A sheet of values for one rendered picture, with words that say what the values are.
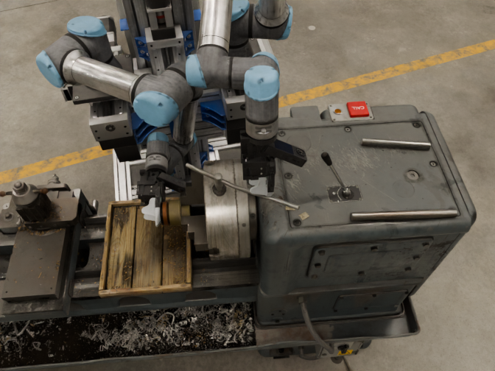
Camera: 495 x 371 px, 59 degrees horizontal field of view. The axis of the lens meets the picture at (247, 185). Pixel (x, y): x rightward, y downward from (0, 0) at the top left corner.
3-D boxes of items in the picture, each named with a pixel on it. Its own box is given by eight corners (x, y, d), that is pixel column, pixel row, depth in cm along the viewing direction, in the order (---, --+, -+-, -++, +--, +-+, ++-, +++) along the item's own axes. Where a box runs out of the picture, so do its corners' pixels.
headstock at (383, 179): (397, 170, 176) (430, 99, 144) (436, 283, 149) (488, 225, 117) (248, 180, 173) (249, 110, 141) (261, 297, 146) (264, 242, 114)
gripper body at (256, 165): (241, 164, 115) (239, 124, 107) (274, 161, 115) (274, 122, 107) (243, 182, 109) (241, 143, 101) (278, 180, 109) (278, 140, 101)
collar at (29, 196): (40, 183, 141) (37, 178, 139) (35, 205, 137) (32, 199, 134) (15, 185, 141) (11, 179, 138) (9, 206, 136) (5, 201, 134)
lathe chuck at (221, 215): (233, 184, 162) (231, 140, 133) (239, 269, 148) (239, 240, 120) (208, 185, 161) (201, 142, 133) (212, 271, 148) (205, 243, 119)
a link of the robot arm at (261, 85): (280, 62, 97) (280, 80, 91) (279, 106, 104) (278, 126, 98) (244, 62, 98) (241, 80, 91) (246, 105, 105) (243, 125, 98)
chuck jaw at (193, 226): (216, 213, 137) (218, 245, 129) (217, 221, 140) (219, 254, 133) (180, 215, 136) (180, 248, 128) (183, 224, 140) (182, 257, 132)
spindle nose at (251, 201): (252, 190, 155) (253, 162, 136) (258, 247, 146) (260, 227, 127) (243, 191, 155) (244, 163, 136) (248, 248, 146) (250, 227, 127)
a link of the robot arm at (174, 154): (184, 166, 170) (180, 148, 161) (166, 187, 164) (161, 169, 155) (167, 158, 172) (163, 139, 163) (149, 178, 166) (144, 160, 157)
